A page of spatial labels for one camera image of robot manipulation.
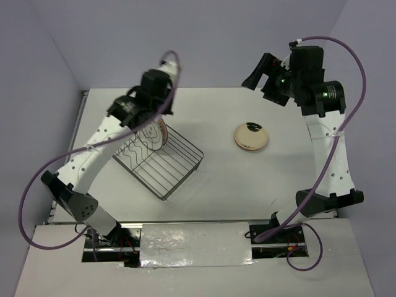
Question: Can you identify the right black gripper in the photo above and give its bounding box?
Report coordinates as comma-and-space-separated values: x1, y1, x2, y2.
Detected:
241, 52, 301, 106

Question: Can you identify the cream peach plate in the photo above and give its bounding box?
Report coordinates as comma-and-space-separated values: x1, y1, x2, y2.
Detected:
233, 122, 269, 151

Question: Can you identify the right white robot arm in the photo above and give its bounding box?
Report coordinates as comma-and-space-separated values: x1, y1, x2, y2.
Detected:
241, 40, 364, 242

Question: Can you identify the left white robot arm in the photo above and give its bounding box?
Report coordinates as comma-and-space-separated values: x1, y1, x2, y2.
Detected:
41, 61, 179, 247

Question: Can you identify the silver foil sheet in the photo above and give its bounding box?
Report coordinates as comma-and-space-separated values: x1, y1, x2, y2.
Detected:
140, 222, 254, 268

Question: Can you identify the grey wire dish rack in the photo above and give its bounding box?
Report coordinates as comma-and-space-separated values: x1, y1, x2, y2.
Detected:
113, 124, 204, 200

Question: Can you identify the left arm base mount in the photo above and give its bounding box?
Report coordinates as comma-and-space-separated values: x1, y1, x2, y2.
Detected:
81, 227, 142, 268

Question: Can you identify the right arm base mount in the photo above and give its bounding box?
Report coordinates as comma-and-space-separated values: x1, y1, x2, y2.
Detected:
246, 213, 310, 259

